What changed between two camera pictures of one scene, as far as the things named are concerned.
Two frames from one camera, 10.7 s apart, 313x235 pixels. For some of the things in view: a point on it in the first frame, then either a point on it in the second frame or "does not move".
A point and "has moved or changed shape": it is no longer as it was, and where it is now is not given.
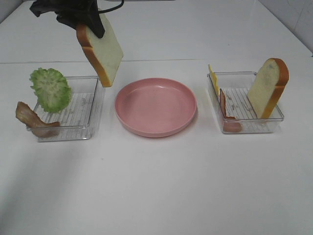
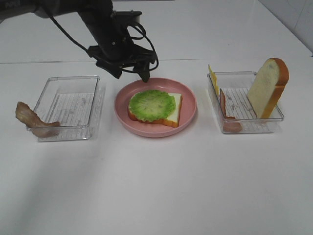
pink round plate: [155, 107] does not move
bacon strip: [25, 114] does not move
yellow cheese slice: [214, 78] does not move
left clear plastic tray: [83, 118] does not move
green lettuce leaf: [51, 88] to [151, 105]
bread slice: [269, 84] does not move
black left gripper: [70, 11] to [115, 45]
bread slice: [104, 53] has moved or changed shape
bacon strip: [230, 124] does not move
